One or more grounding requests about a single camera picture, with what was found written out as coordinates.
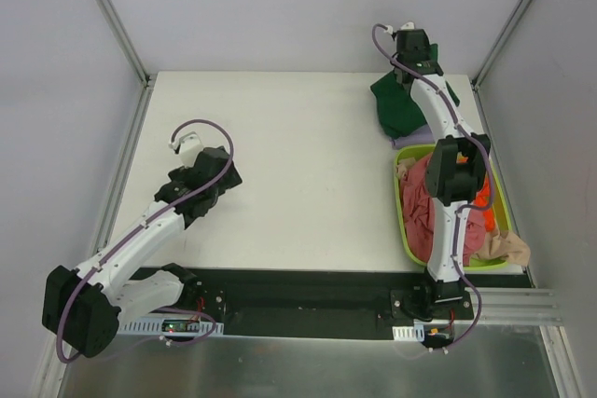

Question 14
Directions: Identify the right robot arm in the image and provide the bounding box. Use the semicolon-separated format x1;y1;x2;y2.
391;22;493;322

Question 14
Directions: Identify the left white cable duct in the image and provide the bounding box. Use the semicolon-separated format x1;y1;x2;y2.
118;317;224;337

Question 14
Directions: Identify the aluminium frame post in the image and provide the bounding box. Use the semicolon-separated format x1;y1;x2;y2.
471;0;535;91
95;0;152;88

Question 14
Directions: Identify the folded purple t shirt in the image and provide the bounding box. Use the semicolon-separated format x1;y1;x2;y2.
391;125;436;150

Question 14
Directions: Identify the white cable duct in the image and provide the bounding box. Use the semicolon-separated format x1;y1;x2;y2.
392;323;425;343
118;317;224;337

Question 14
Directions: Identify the aluminium front rail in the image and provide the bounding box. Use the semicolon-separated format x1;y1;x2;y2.
465;288;565;324

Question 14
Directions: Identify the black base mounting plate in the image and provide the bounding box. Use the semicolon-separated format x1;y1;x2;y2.
130;267;475;339

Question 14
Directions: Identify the lime green plastic basket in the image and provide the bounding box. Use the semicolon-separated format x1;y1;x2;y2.
395;144;513;273

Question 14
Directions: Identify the pink red t shirt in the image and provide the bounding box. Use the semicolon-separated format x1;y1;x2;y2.
396;154;486;266

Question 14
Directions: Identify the right white cable duct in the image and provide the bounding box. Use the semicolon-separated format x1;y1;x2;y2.
392;323;425;343

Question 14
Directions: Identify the beige garment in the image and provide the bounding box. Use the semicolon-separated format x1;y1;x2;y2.
472;228;531;268

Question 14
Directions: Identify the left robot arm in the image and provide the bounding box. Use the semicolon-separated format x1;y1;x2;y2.
41;146;242;364

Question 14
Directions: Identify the left aluminium frame post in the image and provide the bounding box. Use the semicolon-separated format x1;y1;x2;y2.
95;0;152;88

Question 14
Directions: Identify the orange garment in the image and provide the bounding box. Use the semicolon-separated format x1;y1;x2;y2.
469;177;496;233

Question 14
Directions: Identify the right aluminium frame post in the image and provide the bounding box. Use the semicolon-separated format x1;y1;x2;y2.
471;0;535;91

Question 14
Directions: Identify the green polo shirt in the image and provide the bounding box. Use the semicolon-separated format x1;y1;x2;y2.
369;42;463;138

